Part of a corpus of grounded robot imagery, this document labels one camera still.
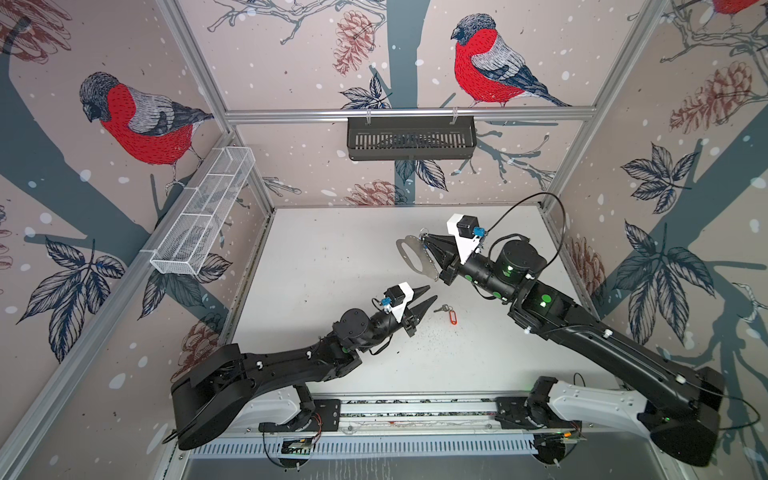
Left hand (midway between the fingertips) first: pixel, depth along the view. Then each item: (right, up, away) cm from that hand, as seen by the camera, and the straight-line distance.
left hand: (431, 294), depth 65 cm
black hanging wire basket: (-12, +44, +30) cm, 55 cm away
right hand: (-3, +12, -4) cm, 13 cm away
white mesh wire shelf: (-60, +20, +14) cm, 65 cm away
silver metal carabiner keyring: (-4, +10, 0) cm, 11 cm away
